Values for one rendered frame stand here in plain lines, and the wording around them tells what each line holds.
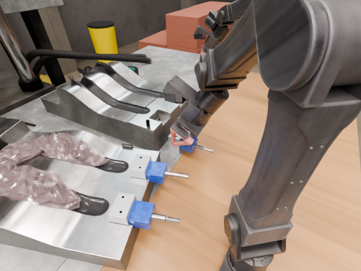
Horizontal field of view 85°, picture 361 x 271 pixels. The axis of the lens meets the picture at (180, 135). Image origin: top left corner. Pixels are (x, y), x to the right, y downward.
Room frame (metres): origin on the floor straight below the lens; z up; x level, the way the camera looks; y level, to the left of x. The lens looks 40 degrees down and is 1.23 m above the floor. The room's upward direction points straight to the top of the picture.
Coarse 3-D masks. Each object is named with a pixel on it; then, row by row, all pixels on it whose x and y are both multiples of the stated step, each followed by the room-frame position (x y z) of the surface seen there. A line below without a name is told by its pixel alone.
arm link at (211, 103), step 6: (216, 90) 0.39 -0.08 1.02; (222, 90) 0.39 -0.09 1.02; (198, 96) 0.41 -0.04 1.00; (204, 96) 0.39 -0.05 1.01; (210, 96) 0.38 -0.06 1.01; (216, 96) 0.38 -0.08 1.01; (222, 96) 0.39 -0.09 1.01; (228, 96) 0.40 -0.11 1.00; (198, 102) 0.40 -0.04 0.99; (204, 102) 0.39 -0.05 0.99; (210, 102) 0.38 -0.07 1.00; (216, 102) 0.38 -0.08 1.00; (222, 102) 0.38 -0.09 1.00; (204, 108) 0.39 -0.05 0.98; (210, 108) 0.38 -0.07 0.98; (216, 108) 0.39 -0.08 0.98
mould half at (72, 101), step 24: (96, 72) 0.70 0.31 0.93; (120, 72) 0.73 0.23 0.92; (48, 96) 0.65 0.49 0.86; (72, 96) 0.55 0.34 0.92; (120, 96) 0.61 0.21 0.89; (144, 96) 0.61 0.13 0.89; (72, 120) 0.58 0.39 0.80; (96, 120) 0.52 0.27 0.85; (120, 120) 0.47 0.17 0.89; (144, 120) 0.46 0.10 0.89; (168, 120) 0.49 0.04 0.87; (144, 144) 0.43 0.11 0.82
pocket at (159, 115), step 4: (156, 112) 0.51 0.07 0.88; (160, 112) 0.52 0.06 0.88; (164, 112) 0.51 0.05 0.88; (168, 112) 0.50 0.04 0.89; (152, 116) 0.49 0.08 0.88; (156, 116) 0.51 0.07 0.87; (160, 116) 0.52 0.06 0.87; (164, 116) 0.51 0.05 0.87; (168, 116) 0.50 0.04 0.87; (156, 120) 0.50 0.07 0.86; (160, 120) 0.50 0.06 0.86; (164, 120) 0.50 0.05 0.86
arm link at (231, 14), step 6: (240, 0) 0.92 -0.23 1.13; (246, 0) 0.90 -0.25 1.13; (228, 6) 0.96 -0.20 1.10; (234, 6) 0.94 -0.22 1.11; (240, 6) 0.92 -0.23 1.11; (246, 6) 0.89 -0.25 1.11; (228, 12) 0.96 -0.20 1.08; (234, 12) 0.93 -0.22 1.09; (240, 12) 0.92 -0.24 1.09; (228, 18) 0.95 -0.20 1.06; (234, 18) 0.96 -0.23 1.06
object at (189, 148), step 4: (168, 136) 0.44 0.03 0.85; (176, 136) 0.44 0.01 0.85; (176, 140) 0.42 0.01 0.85; (180, 140) 0.43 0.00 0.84; (196, 140) 0.43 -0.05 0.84; (192, 144) 0.41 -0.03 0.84; (196, 144) 0.42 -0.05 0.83; (172, 148) 0.43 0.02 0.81; (176, 148) 0.42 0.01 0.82; (180, 148) 0.42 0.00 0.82; (184, 148) 0.42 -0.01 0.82; (188, 148) 0.41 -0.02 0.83; (192, 148) 0.41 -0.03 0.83; (200, 148) 0.41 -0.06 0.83; (204, 148) 0.41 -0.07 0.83; (208, 148) 0.41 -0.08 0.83; (192, 152) 0.41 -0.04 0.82; (212, 152) 0.40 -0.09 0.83
